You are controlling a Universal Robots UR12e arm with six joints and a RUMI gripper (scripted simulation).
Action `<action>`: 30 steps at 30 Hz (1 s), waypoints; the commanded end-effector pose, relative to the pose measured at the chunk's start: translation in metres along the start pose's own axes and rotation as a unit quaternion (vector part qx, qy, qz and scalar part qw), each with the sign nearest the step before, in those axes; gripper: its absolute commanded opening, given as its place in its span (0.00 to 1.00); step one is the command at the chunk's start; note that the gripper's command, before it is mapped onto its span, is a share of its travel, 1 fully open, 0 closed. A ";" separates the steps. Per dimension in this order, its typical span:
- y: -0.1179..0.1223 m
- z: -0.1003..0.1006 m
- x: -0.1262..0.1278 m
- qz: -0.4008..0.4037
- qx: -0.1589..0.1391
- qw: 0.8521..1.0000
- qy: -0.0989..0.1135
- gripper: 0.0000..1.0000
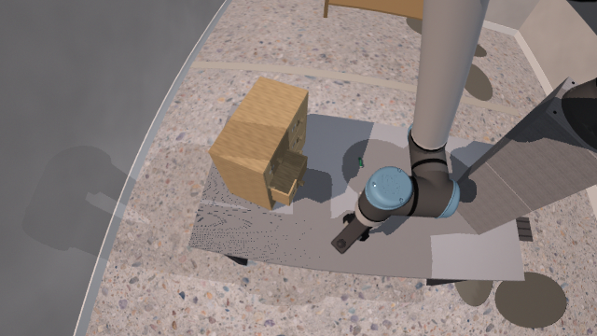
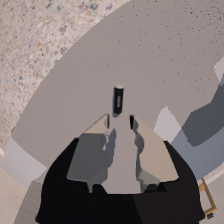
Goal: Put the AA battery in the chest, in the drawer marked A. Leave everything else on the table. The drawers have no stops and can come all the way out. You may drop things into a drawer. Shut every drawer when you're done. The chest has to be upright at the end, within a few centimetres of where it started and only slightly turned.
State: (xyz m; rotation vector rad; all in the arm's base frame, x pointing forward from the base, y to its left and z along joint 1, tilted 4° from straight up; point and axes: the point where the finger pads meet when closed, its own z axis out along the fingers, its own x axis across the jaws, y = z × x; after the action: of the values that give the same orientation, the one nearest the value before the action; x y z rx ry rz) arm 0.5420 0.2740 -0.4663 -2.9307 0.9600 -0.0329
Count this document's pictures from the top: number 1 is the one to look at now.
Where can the wooden chest of drawers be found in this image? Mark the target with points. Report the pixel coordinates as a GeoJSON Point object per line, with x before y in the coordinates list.
{"type": "Point", "coordinates": [246, 145]}

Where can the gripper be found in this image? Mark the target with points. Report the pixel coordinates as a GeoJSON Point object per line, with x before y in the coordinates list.
{"type": "Point", "coordinates": [348, 218]}

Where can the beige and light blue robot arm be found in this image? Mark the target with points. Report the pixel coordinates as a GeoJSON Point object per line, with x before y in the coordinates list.
{"type": "Point", "coordinates": [450, 34]}

